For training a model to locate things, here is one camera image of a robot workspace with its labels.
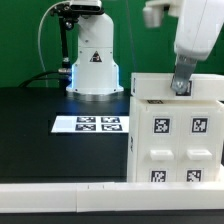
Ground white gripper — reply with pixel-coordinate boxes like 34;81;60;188
171;0;224;94

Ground white cabinet block with hole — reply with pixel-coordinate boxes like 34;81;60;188
131;73;224;101

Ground small white cabinet panel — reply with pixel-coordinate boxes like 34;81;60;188
177;103;224;182

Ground white cabinet body box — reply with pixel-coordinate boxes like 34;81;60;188
127;97;224;183

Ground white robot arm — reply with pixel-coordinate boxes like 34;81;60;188
67;0;224;97

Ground white marker sheet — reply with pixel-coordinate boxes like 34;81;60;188
51;116;129;133

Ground white front fence bar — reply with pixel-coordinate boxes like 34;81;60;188
0;182;224;213

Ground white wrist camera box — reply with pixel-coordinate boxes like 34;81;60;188
142;0;171;28

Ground black camera on stand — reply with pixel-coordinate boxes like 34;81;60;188
50;0;104;69

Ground grey white cable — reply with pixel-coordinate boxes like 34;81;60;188
37;0;71;88

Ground black base cables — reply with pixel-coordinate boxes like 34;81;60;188
18;70;69;89

